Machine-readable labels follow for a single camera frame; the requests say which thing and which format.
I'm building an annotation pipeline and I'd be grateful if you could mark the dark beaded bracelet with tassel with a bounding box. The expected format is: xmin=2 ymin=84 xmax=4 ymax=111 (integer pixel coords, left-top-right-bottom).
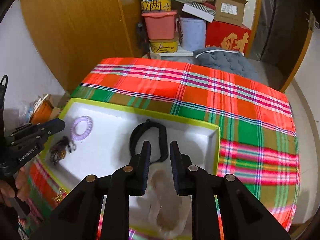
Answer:
xmin=49 ymin=135 xmax=77 ymax=165

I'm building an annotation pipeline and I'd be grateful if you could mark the purple spiral hair tie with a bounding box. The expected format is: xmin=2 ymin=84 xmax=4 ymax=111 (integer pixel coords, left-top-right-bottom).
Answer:
xmin=70 ymin=115 xmax=94 ymax=142

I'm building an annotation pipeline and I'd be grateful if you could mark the translucent large hair claw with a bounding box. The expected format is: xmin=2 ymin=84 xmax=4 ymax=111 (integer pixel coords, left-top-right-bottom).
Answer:
xmin=146 ymin=163 xmax=191 ymax=239

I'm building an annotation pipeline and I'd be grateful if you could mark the person's left hand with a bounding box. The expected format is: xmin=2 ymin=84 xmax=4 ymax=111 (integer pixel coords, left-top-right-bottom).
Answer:
xmin=0 ymin=167 xmax=32 ymax=207

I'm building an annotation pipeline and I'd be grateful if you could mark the orange container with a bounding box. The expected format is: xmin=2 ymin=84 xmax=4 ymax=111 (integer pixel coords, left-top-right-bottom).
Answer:
xmin=30 ymin=100 xmax=53 ymax=125

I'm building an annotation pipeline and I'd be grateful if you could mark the yellow shallow box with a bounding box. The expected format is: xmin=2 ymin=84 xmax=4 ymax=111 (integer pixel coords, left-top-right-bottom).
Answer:
xmin=40 ymin=98 xmax=220 ymax=239

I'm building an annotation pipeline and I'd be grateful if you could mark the plaid red green tablecloth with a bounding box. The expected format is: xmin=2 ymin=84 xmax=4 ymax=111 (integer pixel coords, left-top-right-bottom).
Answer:
xmin=24 ymin=57 xmax=301 ymax=240

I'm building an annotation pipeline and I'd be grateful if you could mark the wooden wardrobe door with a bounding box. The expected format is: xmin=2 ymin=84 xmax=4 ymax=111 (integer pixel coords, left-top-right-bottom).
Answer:
xmin=20 ymin=0 xmax=143 ymax=92

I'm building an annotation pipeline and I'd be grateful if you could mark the grey quilted cushion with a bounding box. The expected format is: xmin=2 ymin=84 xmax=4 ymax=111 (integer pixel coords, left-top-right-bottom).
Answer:
xmin=193 ymin=47 xmax=261 ymax=82

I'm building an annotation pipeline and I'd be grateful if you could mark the yellow tin lower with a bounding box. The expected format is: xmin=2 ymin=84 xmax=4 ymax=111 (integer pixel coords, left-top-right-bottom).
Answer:
xmin=150 ymin=37 xmax=178 ymax=54

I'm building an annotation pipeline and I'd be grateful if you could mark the red gift box gold character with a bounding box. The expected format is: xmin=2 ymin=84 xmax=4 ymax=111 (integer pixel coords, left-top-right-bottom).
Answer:
xmin=205 ymin=21 xmax=251 ymax=54

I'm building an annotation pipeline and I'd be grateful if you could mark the lavender plastic bucket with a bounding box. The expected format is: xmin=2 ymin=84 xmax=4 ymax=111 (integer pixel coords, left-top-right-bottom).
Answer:
xmin=179 ymin=17 xmax=206 ymax=51

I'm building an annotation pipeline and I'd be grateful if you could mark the pink plastic bin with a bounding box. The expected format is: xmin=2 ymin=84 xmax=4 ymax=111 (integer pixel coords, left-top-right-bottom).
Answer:
xmin=142 ymin=10 xmax=177 ymax=40

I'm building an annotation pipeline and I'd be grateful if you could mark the yellow black printed tin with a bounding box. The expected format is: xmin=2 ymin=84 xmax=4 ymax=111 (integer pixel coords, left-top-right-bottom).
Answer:
xmin=141 ymin=0 xmax=171 ymax=12

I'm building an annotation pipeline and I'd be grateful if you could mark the white striped flat box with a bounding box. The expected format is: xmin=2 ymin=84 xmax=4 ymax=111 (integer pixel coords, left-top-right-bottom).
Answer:
xmin=171 ymin=0 xmax=215 ymax=23

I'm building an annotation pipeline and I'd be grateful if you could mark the brown cardboard box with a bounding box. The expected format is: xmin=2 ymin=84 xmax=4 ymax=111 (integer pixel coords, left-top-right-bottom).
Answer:
xmin=214 ymin=0 xmax=247 ymax=27

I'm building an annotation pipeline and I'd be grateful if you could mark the dark door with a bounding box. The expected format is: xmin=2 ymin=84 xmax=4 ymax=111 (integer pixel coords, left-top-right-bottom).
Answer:
xmin=249 ymin=0 xmax=315 ymax=91

